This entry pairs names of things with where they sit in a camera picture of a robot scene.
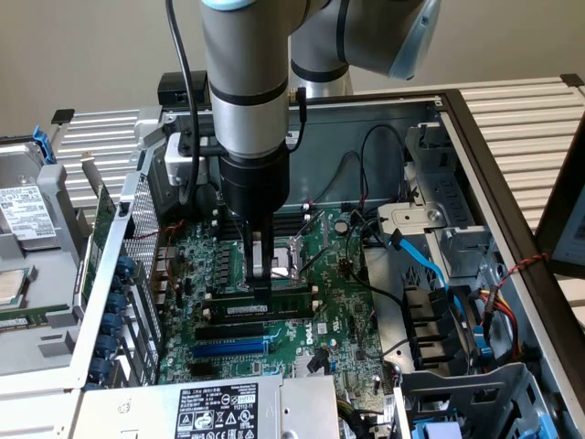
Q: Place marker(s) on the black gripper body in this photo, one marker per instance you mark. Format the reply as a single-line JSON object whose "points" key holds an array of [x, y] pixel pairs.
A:
{"points": [[253, 183]]}

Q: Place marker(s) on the green RAM stick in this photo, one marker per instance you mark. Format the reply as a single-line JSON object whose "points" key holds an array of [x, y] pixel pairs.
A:
{"points": [[18, 322], [292, 305]]}

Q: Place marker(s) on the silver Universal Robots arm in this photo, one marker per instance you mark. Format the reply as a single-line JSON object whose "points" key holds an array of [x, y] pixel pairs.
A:
{"points": [[247, 68]]}

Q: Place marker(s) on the metal locking lever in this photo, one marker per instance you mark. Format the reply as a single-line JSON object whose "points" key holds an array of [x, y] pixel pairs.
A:
{"points": [[283, 275], [320, 261]]}

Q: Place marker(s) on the CPU socket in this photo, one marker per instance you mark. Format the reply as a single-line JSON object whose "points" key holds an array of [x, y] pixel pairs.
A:
{"points": [[283, 256]]}

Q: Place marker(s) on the long black expansion slot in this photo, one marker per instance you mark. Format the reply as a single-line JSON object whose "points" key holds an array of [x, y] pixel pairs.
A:
{"points": [[228, 331]]}

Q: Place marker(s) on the blue expansion slot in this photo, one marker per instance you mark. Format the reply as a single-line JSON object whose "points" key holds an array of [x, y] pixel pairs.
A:
{"points": [[228, 351]]}

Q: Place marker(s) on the green Dell motherboard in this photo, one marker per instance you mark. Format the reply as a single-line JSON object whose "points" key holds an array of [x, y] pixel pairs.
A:
{"points": [[338, 297]]}

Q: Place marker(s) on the metal socket cover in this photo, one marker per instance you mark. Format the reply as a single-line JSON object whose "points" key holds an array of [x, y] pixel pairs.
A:
{"points": [[320, 228]]}

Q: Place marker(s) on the silver heat sink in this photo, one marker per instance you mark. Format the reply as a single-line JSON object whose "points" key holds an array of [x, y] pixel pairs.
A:
{"points": [[301, 366]]}

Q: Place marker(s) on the silver coin battery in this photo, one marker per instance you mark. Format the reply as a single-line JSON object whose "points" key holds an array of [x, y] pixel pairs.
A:
{"points": [[341, 226]]}

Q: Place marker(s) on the short black expansion slot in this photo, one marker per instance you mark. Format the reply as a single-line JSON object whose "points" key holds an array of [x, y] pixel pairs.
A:
{"points": [[203, 369]]}

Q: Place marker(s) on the silver power supply with label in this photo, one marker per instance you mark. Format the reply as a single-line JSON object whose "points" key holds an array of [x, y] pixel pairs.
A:
{"points": [[228, 407]]}

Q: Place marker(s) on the black box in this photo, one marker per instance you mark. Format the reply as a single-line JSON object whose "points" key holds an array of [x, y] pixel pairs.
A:
{"points": [[171, 84]]}

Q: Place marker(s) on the open metal PC case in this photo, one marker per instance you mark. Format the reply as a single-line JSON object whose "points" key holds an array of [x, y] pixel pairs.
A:
{"points": [[384, 174]]}

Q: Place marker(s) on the blue card retainer knob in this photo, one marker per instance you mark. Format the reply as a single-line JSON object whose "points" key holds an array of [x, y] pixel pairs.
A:
{"points": [[115, 303], [99, 368], [106, 345], [126, 266], [118, 282], [111, 324]]}

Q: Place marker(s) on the green graphics card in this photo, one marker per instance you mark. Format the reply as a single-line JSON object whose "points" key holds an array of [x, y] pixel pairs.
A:
{"points": [[103, 215]]}

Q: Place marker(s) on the black case fan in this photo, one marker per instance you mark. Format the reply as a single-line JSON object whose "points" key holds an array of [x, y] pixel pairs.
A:
{"points": [[429, 315]]}

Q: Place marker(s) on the black table end cap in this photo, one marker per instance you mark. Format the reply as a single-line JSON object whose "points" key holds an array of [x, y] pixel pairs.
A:
{"points": [[572, 79], [63, 116]]}

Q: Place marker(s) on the grey parts rack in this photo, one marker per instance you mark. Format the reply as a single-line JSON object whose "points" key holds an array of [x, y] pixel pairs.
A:
{"points": [[50, 192]]}

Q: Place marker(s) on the metal disk bay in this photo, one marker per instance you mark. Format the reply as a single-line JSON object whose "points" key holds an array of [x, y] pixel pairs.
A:
{"points": [[461, 247]]}

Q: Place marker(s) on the blue disk carrier tab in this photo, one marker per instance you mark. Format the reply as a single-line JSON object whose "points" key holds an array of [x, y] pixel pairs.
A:
{"points": [[42, 146]]}

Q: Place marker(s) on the grey disk bay cage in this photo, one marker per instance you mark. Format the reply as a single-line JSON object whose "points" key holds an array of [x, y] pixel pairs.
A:
{"points": [[457, 379]]}

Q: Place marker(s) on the blue disk carrier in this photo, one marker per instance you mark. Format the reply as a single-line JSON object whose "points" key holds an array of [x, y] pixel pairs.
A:
{"points": [[434, 432]]}

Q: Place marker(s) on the blue plastic clip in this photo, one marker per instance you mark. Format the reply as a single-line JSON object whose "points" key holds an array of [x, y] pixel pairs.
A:
{"points": [[483, 350]]}

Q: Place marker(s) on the silver hard disk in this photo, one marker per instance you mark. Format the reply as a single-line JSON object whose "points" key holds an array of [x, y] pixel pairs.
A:
{"points": [[23, 210]]}

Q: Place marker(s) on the silver CPU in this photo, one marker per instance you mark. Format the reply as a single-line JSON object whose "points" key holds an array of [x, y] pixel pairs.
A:
{"points": [[11, 285]]}

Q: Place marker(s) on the dark framed monitor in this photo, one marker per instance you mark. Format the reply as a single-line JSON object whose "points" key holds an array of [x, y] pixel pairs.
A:
{"points": [[555, 206]]}

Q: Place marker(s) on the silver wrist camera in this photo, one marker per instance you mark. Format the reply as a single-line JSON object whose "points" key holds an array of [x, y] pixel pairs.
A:
{"points": [[176, 160]]}

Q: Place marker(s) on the silver drive latch bracket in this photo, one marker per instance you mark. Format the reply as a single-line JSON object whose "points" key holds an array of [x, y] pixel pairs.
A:
{"points": [[407, 215]]}

